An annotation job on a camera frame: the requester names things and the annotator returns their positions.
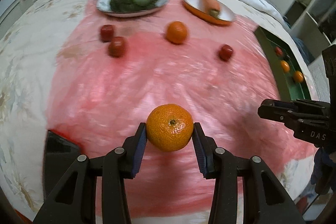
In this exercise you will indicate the white patterned plate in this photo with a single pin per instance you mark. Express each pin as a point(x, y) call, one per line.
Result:
point(134, 9)

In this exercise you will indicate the green tray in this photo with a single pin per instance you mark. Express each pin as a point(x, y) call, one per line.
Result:
point(288, 90)

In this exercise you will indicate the orange rimmed plate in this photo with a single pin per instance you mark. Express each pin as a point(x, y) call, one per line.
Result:
point(225, 17)

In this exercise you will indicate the pink plastic sheet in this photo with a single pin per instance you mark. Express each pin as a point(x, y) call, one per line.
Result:
point(97, 100)

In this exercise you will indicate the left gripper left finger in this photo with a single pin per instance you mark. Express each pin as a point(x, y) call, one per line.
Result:
point(70, 180)

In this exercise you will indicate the blue folded towel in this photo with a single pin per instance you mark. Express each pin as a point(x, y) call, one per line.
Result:
point(304, 51)

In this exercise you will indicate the carrot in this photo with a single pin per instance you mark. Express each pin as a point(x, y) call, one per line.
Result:
point(212, 7)

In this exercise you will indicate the small red fruit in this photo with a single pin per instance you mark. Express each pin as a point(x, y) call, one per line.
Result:
point(117, 47)
point(107, 32)

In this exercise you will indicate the yellow orange with stem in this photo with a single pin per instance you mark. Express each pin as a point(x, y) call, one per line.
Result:
point(298, 77)

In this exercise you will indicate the floral bed sheet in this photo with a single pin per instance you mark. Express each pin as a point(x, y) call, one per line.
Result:
point(28, 64)

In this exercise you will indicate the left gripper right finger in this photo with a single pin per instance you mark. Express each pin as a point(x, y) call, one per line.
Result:
point(265, 200)

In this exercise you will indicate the large tangerine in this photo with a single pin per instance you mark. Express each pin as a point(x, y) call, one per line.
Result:
point(176, 32)

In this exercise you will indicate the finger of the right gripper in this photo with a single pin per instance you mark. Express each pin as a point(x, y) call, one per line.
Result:
point(278, 111)
point(311, 105)

